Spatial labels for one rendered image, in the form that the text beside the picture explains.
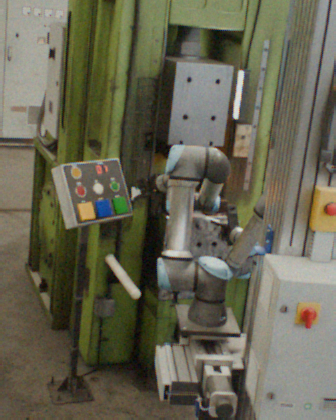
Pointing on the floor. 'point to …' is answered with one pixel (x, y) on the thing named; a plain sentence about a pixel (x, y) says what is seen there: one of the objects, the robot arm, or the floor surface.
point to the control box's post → (78, 301)
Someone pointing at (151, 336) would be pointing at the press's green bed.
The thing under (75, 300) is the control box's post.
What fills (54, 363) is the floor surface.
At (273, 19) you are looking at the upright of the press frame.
